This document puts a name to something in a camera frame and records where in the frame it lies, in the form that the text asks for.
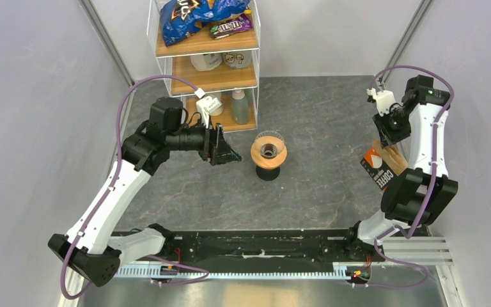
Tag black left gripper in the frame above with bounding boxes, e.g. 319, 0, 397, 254
167, 115, 242, 166

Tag wooden ring dripper holder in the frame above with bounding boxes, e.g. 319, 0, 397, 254
250, 140, 288, 170

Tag clear glass dripper cone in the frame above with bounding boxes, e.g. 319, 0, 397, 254
253, 130, 286, 159

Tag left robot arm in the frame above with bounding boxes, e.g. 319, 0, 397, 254
48, 96, 242, 287

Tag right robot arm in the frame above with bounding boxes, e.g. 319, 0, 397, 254
343, 75, 458, 262

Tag brown paper coffee filters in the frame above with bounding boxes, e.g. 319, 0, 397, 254
372, 139, 408, 175

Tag orange coffee filter box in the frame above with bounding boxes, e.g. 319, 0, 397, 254
361, 146, 399, 191

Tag white patterned cup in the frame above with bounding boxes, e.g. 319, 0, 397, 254
207, 92, 224, 116

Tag green spray bottle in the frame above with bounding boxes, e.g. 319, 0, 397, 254
231, 90, 249, 125

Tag white cartoon mug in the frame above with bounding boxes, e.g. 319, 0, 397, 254
222, 51, 253, 69

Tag purple candy bag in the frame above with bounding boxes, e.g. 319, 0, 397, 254
208, 13, 253, 40

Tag blue chips bag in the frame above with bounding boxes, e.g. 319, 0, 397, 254
159, 0, 250, 47

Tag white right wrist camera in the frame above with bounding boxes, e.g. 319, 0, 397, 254
366, 88, 399, 116

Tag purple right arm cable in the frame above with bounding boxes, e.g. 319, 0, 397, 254
351, 65, 456, 290

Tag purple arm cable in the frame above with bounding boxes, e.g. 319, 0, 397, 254
351, 65, 456, 290
59, 75, 210, 301

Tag white wire wooden shelf rack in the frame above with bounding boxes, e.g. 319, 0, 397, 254
147, 1, 261, 132

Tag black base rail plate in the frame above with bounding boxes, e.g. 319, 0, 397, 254
114, 223, 386, 274

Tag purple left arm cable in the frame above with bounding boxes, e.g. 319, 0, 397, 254
59, 75, 210, 301

